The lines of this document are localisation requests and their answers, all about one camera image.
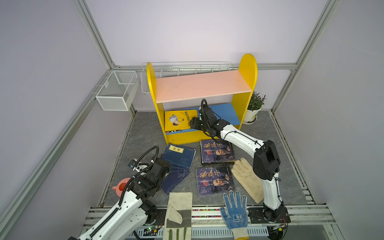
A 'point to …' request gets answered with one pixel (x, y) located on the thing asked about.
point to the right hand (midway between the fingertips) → (193, 123)
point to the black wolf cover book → (168, 132)
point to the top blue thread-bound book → (179, 157)
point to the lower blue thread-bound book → (172, 179)
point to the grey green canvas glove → (178, 225)
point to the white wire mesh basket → (120, 91)
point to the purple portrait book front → (212, 180)
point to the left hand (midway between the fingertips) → (154, 164)
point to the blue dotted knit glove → (236, 216)
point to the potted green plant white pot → (255, 104)
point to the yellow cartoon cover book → (176, 121)
